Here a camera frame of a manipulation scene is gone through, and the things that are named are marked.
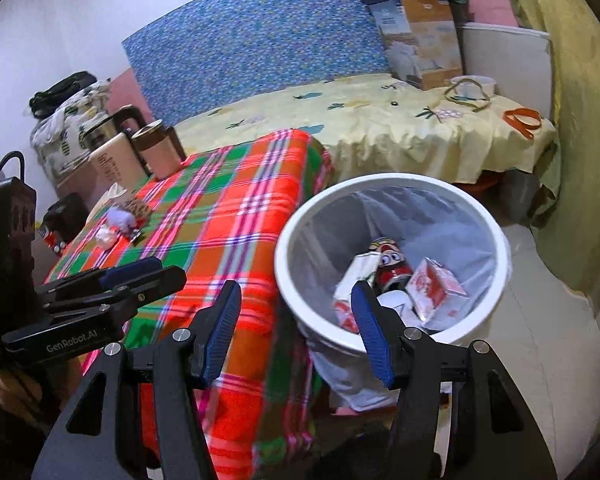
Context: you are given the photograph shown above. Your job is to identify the pineapple print cloth bundle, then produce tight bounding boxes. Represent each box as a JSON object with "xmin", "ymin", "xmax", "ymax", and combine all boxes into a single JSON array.
[{"xmin": 29, "ymin": 80, "xmax": 112, "ymax": 181}]

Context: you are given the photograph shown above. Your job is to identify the white knitted cloth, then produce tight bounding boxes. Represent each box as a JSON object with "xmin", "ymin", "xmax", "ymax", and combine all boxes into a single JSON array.
[{"xmin": 376, "ymin": 290, "xmax": 422, "ymax": 322}]

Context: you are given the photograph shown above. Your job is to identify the brown printed wrapper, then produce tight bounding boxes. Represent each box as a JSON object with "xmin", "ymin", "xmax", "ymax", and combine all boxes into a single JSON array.
[{"xmin": 125, "ymin": 197, "xmax": 153, "ymax": 218}]

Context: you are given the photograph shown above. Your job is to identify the green curtain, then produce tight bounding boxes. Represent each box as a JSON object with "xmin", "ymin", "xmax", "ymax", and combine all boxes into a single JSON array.
[{"xmin": 487, "ymin": 0, "xmax": 600, "ymax": 306}]

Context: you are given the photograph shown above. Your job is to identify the printed cardboard box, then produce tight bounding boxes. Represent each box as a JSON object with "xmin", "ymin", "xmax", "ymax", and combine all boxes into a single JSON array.
[{"xmin": 365, "ymin": 0, "xmax": 465, "ymax": 92}]

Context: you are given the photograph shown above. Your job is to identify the blue floral headboard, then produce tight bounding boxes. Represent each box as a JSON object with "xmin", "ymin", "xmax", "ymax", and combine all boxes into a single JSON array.
[{"xmin": 121, "ymin": 0, "xmax": 412, "ymax": 126}]

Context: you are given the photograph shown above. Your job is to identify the white board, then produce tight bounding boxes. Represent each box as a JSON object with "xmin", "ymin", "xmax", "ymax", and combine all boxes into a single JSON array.
[{"xmin": 455, "ymin": 22, "xmax": 552, "ymax": 118}]

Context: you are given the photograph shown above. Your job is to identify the white bowl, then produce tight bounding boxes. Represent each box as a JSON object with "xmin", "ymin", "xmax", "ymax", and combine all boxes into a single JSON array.
[{"xmin": 450, "ymin": 75, "xmax": 496, "ymax": 101}]

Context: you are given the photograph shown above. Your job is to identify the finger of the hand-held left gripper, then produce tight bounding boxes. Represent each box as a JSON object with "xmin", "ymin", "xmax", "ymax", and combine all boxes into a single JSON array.
[
  {"xmin": 44, "ymin": 266, "xmax": 188, "ymax": 322},
  {"xmin": 34, "ymin": 256, "xmax": 164, "ymax": 306}
]

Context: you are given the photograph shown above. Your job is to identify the red drink can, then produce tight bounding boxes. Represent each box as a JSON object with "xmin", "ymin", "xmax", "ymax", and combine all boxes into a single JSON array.
[{"xmin": 367, "ymin": 237, "xmax": 415, "ymax": 296}]

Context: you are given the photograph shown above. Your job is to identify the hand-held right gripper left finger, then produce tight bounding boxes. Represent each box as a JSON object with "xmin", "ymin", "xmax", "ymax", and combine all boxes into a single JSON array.
[{"xmin": 30, "ymin": 279, "xmax": 243, "ymax": 480}]

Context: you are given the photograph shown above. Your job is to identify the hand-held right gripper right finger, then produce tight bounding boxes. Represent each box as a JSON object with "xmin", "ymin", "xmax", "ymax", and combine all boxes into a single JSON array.
[{"xmin": 350, "ymin": 280, "xmax": 558, "ymax": 480}]

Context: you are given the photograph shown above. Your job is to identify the printed paper cup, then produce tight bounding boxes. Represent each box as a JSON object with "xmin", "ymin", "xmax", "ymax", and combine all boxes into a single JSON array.
[{"xmin": 97, "ymin": 182, "xmax": 128, "ymax": 208}]

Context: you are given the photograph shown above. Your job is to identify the person's left hand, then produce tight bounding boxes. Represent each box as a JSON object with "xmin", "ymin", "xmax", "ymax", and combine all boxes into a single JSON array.
[{"xmin": 0, "ymin": 357, "xmax": 83, "ymax": 411}]

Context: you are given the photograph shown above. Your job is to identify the yellow printed bed sheet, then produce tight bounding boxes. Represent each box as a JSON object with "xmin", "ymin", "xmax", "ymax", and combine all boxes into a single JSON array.
[{"xmin": 172, "ymin": 72, "xmax": 561, "ymax": 196}]

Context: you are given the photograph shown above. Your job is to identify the beige paper bag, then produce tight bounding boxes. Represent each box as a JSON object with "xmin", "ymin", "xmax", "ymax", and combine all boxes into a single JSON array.
[{"xmin": 334, "ymin": 251, "xmax": 381, "ymax": 306}]

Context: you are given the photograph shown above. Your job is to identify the black bag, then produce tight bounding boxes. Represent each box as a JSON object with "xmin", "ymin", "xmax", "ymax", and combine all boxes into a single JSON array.
[{"xmin": 29, "ymin": 71, "xmax": 98, "ymax": 120}]

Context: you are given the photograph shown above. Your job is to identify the pink jug with brown lid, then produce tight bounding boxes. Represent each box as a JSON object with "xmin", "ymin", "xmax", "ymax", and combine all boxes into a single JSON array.
[{"xmin": 130, "ymin": 120, "xmax": 186, "ymax": 181}]

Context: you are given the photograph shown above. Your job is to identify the red green plaid tablecloth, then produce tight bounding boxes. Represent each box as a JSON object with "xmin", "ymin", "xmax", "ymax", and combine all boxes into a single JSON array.
[{"xmin": 44, "ymin": 129, "xmax": 336, "ymax": 480}]

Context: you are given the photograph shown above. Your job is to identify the pink cabinet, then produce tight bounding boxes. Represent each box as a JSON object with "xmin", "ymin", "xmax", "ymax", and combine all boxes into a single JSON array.
[{"xmin": 54, "ymin": 162, "xmax": 101, "ymax": 201}]

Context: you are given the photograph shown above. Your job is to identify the black appliance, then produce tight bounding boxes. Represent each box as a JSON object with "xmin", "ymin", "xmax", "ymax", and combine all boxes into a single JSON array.
[{"xmin": 42, "ymin": 192, "xmax": 90, "ymax": 246}]

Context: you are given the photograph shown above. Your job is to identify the olive strap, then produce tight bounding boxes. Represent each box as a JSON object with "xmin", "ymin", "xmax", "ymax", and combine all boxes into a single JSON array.
[{"xmin": 442, "ymin": 76, "xmax": 493, "ymax": 113}]

